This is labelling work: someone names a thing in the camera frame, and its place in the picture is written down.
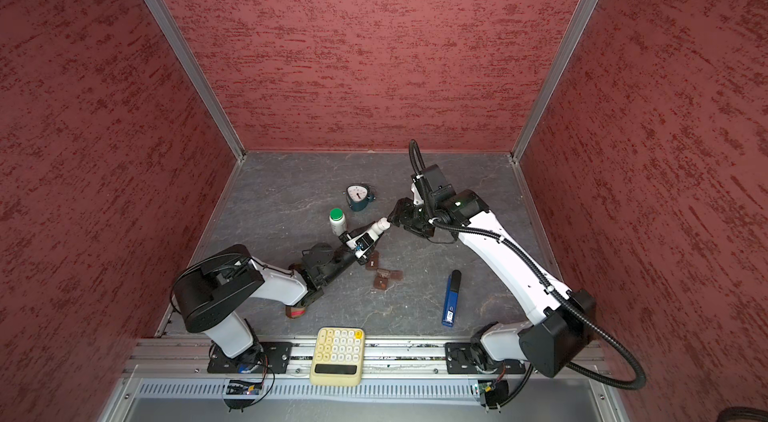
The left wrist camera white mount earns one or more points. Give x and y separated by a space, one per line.
358 246

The small white pill bottle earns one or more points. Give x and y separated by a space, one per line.
378 228

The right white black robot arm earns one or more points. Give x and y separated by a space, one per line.
551 336

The plaid glasses case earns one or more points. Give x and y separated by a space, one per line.
294 312

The green cap white pill bottle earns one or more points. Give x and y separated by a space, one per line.
337 221

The yellow calculator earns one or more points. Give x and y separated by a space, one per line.
338 357

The teal kitchen scale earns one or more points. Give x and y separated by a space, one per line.
359 196

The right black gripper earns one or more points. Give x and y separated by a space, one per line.
402 211

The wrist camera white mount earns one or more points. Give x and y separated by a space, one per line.
431 187
358 246

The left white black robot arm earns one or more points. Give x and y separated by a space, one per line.
208 294

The aluminium front rail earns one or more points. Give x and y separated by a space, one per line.
384 357

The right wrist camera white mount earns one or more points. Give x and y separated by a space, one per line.
431 187

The white slotted cable duct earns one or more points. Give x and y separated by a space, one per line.
432 391

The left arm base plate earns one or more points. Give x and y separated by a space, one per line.
266 357

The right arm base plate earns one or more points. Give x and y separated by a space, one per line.
464 358

